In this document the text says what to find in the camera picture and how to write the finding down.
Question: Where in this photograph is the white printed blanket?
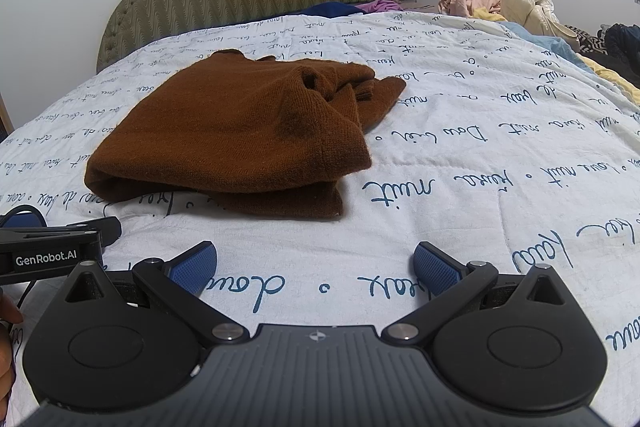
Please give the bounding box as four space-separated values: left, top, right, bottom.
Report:
0 9 640 427

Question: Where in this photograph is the purple cloth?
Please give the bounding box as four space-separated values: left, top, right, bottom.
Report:
356 0 403 14

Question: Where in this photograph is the person's left hand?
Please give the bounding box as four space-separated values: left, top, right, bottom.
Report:
0 293 24 403

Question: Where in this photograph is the cream jacket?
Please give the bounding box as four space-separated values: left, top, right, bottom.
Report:
500 0 576 52

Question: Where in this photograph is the light blue cloth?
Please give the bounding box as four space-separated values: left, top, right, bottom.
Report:
505 22 591 68

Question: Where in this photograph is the dark clothing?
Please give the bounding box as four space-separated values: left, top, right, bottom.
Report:
597 23 640 88

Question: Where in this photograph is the black white zigzag cloth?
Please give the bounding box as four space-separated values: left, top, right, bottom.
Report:
565 24 608 55

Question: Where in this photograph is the dark blue cloth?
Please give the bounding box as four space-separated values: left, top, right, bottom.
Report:
295 2 366 16

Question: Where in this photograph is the brown knit sweater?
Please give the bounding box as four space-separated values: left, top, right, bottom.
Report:
84 49 407 222

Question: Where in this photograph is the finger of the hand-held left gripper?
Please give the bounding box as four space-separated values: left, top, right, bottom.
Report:
0 205 48 230
65 216 123 253

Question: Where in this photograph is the yellow cloth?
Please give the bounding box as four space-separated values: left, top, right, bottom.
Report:
472 7 640 104

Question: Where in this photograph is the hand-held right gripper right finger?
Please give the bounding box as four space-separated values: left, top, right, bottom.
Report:
382 241 576 344

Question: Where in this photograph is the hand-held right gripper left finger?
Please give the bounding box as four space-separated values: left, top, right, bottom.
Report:
57 241 251 346

